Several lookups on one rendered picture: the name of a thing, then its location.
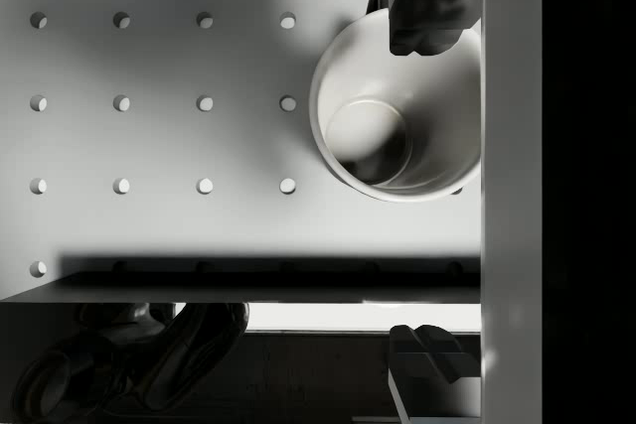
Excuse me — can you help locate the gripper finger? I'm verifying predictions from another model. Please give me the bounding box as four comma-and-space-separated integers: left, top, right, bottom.
387, 0, 483, 58
389, 323, 483, 424

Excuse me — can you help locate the yellow mug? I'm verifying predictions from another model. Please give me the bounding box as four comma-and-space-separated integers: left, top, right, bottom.
307, 0, 483, 205

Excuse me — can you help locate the black stove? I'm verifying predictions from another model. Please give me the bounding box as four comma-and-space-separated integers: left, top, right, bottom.
0, 269, 483, 424

